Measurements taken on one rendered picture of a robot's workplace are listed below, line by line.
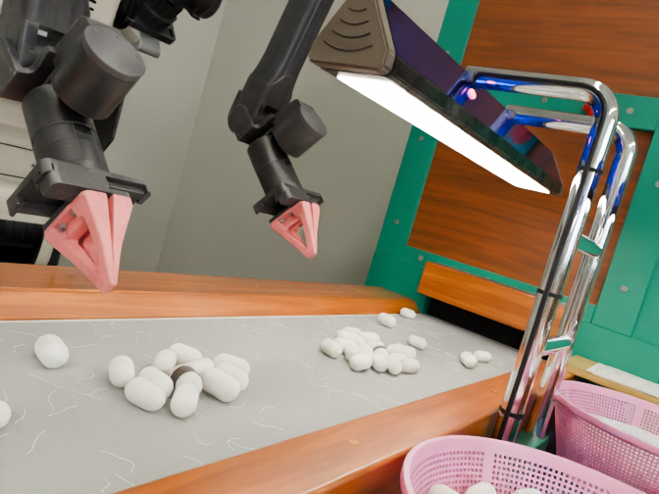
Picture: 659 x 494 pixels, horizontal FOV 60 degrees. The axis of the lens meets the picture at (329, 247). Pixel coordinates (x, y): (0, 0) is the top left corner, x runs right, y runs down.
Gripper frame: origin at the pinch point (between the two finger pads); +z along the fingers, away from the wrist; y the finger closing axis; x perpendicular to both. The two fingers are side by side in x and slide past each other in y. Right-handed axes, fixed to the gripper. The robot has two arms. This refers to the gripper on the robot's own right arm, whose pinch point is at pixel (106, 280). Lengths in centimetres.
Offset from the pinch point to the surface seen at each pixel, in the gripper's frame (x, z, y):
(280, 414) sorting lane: -2.6, 14.5, 11.4
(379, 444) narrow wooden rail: -11.1, 20.5, 10.3
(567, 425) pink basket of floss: -13, 27, 50
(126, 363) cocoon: 1.7, 6.7, 0.9
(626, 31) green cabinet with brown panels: -51, -30, 88
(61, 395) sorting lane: 3.1, 8.2, -4.2
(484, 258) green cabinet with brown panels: -6, -7, 89
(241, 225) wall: 106, -105, 169
